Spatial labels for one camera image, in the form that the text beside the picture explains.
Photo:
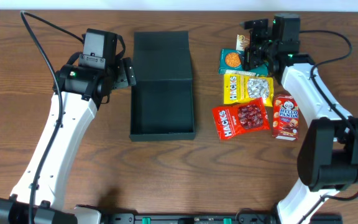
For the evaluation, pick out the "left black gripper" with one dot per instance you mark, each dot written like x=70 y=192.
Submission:
x=125 y=73

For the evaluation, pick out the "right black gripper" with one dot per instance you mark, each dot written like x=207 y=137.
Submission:
x=263 y=32

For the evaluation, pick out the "brown Pocky snack box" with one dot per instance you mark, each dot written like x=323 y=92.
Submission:
x=242 y=42

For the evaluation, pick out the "teal cookie box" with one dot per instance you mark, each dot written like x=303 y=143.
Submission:
x=231 y=61

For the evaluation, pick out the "yellow Hacks candy bag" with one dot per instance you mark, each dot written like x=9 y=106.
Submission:
x=243 y=89

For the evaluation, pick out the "black gift box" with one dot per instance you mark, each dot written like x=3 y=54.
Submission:
x=162 y=98

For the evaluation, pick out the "red Hacks candy bag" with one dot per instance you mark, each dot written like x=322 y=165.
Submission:
x=234 y=120

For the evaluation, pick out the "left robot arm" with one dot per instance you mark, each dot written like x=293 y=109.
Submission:
x=39 y=195

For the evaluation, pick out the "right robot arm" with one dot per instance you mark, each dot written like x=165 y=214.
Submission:
x=328 y=159

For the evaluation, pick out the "red Hello Panda box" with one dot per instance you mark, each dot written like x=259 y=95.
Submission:
x=285 y=118

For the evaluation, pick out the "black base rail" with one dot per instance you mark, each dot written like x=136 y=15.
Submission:
x=245 y=218

